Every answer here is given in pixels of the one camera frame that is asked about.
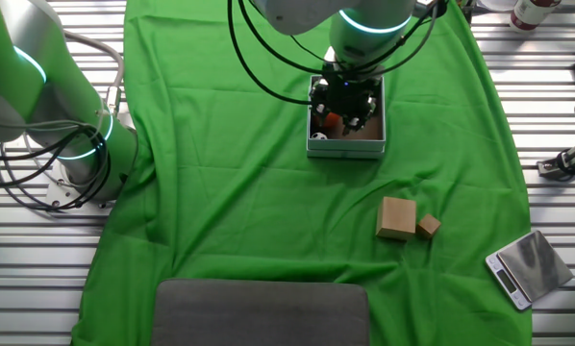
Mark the white round dish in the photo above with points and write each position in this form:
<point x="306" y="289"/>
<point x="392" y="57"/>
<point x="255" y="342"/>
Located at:
<point x="496" y="4"/>

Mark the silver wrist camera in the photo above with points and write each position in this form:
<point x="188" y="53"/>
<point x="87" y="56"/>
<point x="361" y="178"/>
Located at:
<point x="434" y="7"/>

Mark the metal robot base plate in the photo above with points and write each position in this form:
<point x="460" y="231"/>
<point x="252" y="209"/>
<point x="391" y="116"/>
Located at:
<point x="59" y="192"/>

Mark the large wooden block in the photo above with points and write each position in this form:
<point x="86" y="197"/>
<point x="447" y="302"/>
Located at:
<point x="395" y="216"/>

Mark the mini soccer ball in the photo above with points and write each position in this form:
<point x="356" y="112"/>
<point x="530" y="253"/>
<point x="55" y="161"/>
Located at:
<point x="318" y="136"/>

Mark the pale blue gift box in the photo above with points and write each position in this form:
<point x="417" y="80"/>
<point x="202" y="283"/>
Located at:
<point x="345" y="146"/>

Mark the small wooden cube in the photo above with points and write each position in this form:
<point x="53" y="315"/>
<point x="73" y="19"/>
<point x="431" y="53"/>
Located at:
<point x="428" y="226"/>

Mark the red white bottle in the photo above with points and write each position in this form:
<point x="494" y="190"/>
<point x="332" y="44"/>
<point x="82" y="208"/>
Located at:
<point x="532" y="12"/>

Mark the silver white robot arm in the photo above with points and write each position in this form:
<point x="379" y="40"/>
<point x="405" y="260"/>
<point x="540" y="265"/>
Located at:
<point x="52" y="96"/>

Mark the green cloth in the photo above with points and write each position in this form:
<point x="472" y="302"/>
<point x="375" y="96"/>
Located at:
<point x="220" y="192"/>

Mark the small silver camera on mount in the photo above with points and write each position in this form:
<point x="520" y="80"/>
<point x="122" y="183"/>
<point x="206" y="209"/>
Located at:
<point x="568" y="161"/>

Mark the grey cushion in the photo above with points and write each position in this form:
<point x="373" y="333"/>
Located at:
<point x="258" y="312"/>

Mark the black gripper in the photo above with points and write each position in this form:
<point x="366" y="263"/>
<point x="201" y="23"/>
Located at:
<point x="347" y="91"/>

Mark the silver digital scale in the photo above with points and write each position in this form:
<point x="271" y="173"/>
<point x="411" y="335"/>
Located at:
<point x="532" y="264"/>

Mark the orange mini basketball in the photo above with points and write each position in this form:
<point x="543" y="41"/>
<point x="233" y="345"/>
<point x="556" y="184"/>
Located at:
<point x="332" y="120"/>

